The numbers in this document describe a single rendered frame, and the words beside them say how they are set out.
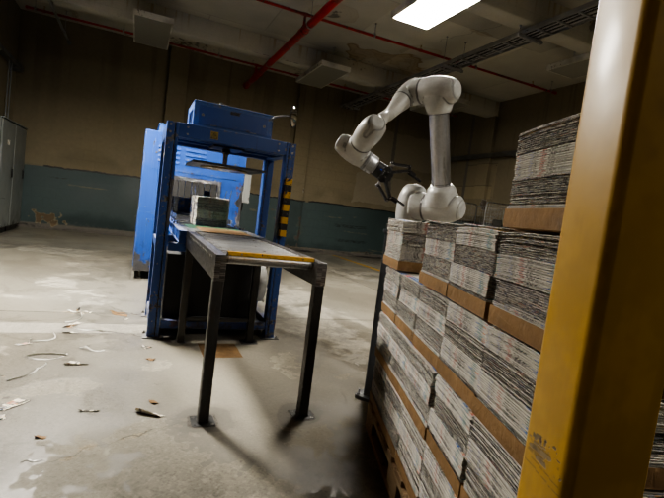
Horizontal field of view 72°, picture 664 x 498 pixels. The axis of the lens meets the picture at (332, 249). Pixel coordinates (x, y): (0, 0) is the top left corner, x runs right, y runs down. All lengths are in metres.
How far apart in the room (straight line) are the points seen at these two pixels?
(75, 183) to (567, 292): 10.65
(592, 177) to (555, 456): 0.30
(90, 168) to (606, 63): 10.62
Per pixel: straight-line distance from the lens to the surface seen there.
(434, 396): 1.53
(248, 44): 9.35
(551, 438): 0.59
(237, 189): 5.85
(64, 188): 10.96
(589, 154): 0.58
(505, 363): 1.10
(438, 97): 2.39
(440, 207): 2.48
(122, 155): 10.90
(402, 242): 2.03
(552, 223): 0.97
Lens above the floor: 1.05
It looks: 4 degrees down
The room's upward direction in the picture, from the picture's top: 7 degrees clockwise
